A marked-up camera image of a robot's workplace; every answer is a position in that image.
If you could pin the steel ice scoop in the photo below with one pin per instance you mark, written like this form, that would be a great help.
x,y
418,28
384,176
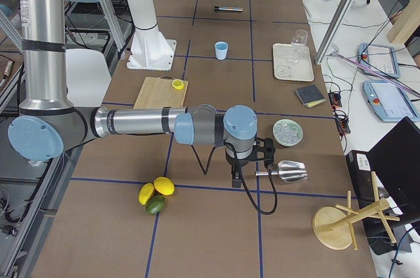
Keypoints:
x,y
286,171

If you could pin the aluminium frame post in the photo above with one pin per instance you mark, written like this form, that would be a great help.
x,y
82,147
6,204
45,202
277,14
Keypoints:
x,y
332,30

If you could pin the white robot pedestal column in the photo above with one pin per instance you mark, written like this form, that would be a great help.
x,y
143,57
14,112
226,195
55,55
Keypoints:
x,y
150,50

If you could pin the green bowl of ice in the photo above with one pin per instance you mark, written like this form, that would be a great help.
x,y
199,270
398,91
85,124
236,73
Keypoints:
x,y
287,132

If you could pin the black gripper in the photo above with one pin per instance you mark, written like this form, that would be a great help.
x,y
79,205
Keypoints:
x,y
237,162

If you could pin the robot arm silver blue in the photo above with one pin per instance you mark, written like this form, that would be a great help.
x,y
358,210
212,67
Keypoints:
x,y
50,124

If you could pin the yellow lemon left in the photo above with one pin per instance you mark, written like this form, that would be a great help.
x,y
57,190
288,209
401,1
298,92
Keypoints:
x,y
146,193

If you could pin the light blue plastic cup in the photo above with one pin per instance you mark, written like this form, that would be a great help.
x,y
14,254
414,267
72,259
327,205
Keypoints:
x,y
221,50

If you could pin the clear wine glass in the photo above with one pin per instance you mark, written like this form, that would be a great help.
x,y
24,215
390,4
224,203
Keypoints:
x,y
298,42

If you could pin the yellow lemon half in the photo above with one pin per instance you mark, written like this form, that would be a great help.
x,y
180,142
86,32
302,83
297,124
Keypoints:
x,y
178,84

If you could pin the grey folded cloth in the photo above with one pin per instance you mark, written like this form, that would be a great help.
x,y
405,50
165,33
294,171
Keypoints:
x,y
310,96

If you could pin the blue teach pendant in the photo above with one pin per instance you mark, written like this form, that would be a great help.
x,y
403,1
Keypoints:
x,y
379,58
388,102

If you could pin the black laptop computer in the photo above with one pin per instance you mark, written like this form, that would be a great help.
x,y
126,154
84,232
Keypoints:
x,y
395,159

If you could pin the steel muddler black tip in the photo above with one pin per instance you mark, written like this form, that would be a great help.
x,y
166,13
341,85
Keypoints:
x,y
227,9

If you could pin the wooden cup tree stand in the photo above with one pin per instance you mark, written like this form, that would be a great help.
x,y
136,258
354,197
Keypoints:
x,y
333,226

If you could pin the bamboo cutting board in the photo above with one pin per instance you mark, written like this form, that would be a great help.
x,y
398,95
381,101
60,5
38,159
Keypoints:
x,y
158,93

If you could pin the blue teach pendant lower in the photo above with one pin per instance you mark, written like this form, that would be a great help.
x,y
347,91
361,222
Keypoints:
x,y
388,102

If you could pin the yellow lemon upper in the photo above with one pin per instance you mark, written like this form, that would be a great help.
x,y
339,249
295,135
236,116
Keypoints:
x,y
164,185

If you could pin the green lime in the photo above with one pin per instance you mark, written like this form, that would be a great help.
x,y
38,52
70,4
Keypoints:
x,y
155,204

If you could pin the blue teach pendant upper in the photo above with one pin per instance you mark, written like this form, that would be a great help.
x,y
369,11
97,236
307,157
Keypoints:
x,y
379,58

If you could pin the white plastic chair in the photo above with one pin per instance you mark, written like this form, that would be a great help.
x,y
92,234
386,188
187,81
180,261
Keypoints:
x,y
87,77

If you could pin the cream bear serving tray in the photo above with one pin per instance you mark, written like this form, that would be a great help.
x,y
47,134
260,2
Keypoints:
x,y
289,66

